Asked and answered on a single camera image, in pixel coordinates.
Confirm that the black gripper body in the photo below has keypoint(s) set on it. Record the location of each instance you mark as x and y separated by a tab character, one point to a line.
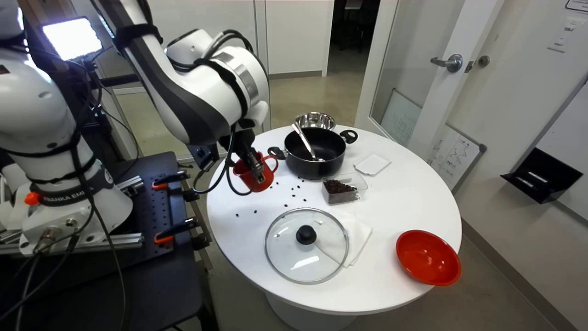
243	139

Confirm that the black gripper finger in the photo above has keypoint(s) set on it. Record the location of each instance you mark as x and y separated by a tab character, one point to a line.
263	166
251	168

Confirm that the coffee beans pile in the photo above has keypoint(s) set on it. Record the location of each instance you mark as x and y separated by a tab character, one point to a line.
341	187

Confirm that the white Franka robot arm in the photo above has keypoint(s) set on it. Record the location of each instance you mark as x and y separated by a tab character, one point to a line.
195	98

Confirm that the steel mixing bowl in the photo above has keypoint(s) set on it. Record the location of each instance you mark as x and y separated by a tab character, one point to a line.
315	118

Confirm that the red bowl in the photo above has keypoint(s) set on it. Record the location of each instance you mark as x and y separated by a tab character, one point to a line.
429	260

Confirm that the metal spoon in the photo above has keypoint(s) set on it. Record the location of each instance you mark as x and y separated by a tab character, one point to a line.
304	142

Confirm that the black cooking pot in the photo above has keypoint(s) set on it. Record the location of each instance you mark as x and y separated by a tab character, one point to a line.
322	163

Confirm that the orange black clamp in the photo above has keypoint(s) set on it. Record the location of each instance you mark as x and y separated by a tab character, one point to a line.
175	232
170	181

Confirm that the glass pot lid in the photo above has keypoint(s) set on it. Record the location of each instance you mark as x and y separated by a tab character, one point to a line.
295	258

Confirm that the clear square plastic lid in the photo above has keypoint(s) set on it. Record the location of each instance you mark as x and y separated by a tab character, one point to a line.
372	164

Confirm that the black cart table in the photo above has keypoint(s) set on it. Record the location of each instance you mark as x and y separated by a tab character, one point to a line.
159	288

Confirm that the small leaning whiteboard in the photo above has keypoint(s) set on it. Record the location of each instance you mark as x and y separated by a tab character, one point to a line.
456	157

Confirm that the bright light panel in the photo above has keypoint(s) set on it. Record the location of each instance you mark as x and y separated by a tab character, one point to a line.
72	38

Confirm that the orange round knob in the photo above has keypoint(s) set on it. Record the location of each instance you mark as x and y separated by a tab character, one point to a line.
32	198

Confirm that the silver door lock knob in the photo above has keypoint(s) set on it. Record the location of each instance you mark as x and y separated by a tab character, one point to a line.
478	61

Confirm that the aluminium rail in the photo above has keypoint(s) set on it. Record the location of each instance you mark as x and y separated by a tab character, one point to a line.
116	240

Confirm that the white table pedestal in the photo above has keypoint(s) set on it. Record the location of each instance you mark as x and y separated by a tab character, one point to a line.
306	315

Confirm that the black wall file holder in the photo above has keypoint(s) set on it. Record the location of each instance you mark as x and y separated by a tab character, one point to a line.
543	175

